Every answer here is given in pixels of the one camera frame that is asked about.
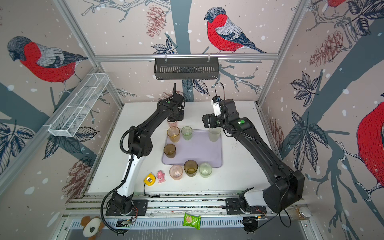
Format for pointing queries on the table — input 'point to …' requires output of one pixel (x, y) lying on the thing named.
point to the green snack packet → (192, 221)
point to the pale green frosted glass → (214, 134)
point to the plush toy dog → (93, 226)
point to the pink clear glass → (172, 123)
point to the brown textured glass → (169, 150)
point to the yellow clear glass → (173, 133)
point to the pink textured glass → (176, 172)
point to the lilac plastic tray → (199, 148)
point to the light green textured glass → (205, 170)
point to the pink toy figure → (161, 176)
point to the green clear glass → (186, 131)
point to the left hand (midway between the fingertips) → (179, 117)
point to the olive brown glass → (190, 167)
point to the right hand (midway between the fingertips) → (208, 118)
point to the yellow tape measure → (150, 179)
